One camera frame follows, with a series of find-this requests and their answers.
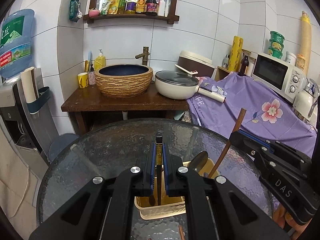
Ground cream plastic utensil holder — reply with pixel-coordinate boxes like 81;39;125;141
134;160;221;221

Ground brown wooden chopstick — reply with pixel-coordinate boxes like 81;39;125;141
208;108;246;178
178;225;185;240

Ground large steel spoon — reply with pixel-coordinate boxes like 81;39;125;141
188;151;208;173

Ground brown chopstick gold tip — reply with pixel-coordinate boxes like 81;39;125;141
156;131;163;206

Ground person right hand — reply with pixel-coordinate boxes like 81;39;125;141
272;204;310;240

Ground purple floral cloth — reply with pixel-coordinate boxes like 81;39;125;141
187;73;317;157

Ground white electric kettle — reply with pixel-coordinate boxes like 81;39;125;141
292;79;319;122

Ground round glass table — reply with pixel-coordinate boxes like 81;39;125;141
36;119;274;239

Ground white microwave oven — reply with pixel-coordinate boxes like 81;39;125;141
252;53;307;104

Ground brown glass bottle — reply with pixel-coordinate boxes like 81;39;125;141
238;55;249;76

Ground beige cloth cover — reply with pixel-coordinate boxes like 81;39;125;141
1;131;38;239

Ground tall paper cup stack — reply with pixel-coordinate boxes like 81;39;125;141
296;11;312;75

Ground yellow wrap roll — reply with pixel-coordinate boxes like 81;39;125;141
228;36;244;72

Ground dark wooden counter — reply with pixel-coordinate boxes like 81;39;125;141
61;83;189;135

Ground green instant noodle cups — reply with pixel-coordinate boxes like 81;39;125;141
268;31;285;59

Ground water dispenser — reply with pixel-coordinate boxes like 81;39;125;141
1;78;59;164

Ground white frying pan with lid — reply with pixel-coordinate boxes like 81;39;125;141
155;70;225;103

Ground brown rice cooker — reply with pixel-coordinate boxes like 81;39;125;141
178;50;215;77

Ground woven pattern basin sink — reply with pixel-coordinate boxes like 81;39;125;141
95;64;153;98

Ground yellow mug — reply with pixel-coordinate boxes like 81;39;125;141
77;72;89;88

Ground paper cup stack holder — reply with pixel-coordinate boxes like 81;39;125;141
21;67;50;119

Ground yellow soap dispenser bottle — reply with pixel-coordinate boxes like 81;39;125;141
94;49;106;70

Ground brass faucet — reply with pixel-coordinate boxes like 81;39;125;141
135;47;150;66

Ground dark soy sauce bottle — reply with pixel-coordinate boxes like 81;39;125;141
145;0;159;15

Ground yellow oil bottle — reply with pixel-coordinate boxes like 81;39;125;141
136;0;146;14

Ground pink small bowl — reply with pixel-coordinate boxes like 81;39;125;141
88;9;100;18

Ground blue water jug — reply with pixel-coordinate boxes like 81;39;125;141
1;9;35;79

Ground green snack bag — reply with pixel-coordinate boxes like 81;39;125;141
69;0;82;22

